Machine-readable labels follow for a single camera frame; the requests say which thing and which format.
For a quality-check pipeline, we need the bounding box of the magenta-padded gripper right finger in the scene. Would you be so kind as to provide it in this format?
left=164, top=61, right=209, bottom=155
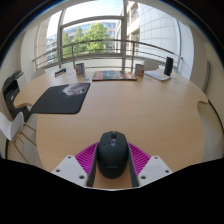
left=127, top=142, right=174, bottom=188

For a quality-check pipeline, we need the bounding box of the red and grey magazine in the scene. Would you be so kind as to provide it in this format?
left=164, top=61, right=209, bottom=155
left=91, top=70, right=138, bottom=82

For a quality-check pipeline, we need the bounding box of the light blue booklet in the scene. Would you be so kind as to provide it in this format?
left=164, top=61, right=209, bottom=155
left=144, top=70, right=172, bottom=82

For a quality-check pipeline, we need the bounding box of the black mouse pad grey print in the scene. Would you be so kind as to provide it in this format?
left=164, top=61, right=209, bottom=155
left=29, top=82, right=92, bottom=115

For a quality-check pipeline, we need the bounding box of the black computer mouse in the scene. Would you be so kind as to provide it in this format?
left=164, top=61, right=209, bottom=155
left=96, top=130, right=130, bottom=180

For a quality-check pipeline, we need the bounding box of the black upright speaker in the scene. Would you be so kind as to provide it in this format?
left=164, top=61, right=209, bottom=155
left=163, top=56, right=175, bottom=77

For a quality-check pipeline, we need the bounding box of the black office printer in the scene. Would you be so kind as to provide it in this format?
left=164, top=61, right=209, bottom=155
left=2, top=69, right=32, bottom=122

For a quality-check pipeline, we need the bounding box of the printed blue and white mug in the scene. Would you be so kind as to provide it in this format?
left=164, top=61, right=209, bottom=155
left=134, top=63, right=145, bottom=77

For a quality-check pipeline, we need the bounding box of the metal balcony railing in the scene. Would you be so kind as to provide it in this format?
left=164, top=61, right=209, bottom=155
left=32, top=38, right=184, bottom=73

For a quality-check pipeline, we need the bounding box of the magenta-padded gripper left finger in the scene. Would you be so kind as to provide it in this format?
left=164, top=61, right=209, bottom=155
left=51, top=142, right=101, bottom=188

